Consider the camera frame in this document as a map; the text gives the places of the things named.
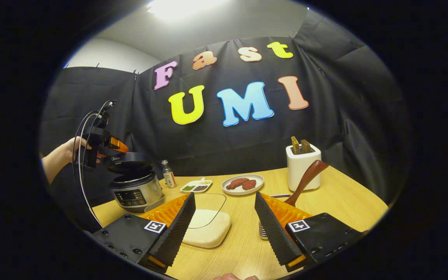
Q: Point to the brown wooden spoon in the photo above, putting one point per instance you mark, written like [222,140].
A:
[305,181]

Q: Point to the black backdrop cloth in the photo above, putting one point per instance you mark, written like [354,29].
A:
[228,151]

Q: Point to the grey rice cooker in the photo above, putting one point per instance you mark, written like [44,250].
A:
[136,190]

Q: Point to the small clear glass bottle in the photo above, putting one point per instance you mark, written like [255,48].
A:
[168,177]

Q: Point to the white divided bean dish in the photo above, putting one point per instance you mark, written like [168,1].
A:
[196,186]

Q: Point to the white toaster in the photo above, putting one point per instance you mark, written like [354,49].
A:
[301,171]

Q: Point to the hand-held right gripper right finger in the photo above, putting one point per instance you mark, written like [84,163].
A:
[272,233]

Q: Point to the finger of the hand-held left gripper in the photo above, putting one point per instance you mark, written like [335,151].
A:
[117,144]

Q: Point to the red meat piece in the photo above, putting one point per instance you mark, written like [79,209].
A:
[236,183]
[249,184]

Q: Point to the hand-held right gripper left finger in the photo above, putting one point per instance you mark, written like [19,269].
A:
[177,229]

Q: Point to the white round plate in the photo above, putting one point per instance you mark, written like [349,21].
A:
[255,190]

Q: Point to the brown toast slice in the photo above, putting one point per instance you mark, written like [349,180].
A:
[295,146]
[306,146]

